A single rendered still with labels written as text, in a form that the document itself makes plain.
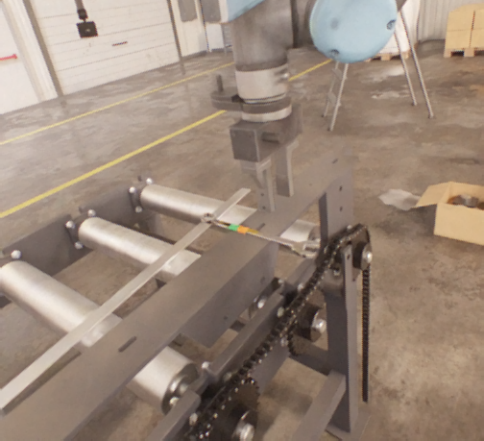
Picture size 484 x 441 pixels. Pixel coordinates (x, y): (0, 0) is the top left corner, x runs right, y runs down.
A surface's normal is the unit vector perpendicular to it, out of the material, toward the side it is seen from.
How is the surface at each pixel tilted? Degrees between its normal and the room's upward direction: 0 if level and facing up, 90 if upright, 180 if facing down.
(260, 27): 90
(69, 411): 0
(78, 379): 0
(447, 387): 0
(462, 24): 90
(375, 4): 90
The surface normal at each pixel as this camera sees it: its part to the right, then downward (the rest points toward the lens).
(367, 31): -0.07, 0.48
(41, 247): 0.79, 0.18
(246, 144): -0.59, 0.45
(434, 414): -0.14, -0.87
